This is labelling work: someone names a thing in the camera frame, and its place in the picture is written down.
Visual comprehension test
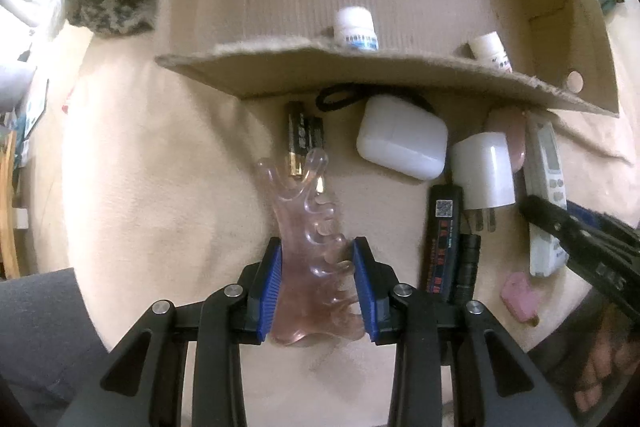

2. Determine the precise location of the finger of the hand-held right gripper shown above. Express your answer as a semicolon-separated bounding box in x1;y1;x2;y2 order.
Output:
519;194;640;324
566;201;640;254

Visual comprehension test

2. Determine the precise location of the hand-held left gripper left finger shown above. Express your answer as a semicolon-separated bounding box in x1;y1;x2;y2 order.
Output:
60;236;287;427

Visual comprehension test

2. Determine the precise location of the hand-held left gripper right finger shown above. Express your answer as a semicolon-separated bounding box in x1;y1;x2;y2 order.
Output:
352;235;577;427

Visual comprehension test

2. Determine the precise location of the clear pink plastic comb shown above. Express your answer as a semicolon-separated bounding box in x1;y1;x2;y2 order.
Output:
255;148;369;349

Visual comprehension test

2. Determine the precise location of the white remote control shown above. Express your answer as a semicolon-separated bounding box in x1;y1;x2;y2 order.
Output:
522;112;571;278

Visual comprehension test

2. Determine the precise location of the white charger plug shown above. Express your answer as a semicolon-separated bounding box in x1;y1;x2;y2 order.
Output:
450;131;517;234

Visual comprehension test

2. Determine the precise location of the small pink block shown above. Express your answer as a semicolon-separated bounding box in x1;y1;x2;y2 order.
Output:
501;271;541;326

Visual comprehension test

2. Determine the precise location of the black rectangular device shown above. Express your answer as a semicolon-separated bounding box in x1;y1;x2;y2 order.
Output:
423;184;464;304

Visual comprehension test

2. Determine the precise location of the small black flashlight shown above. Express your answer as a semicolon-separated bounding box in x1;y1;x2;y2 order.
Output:
452;233;482;306

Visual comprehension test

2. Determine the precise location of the black hair tie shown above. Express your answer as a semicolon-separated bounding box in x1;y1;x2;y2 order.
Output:
316;83;436;116

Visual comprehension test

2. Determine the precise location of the pale pink round object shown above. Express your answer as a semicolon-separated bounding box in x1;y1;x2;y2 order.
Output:
482;107;527;172

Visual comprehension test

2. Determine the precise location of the beige blanket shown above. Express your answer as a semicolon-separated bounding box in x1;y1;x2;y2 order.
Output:
59;0;640;427

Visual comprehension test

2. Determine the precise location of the white earbuds case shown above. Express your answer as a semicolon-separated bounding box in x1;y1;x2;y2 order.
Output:
355;95;449;181

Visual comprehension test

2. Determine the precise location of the white pill bottle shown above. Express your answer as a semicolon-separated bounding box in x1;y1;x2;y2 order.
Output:
468;32;515;74
332;6;380;53

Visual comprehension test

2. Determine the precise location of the person's grey trouser leg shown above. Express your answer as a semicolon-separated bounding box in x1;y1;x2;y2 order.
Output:
0;267;112;427

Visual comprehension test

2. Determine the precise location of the wooden frame rack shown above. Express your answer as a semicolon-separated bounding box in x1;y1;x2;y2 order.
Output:
0;129;22;280

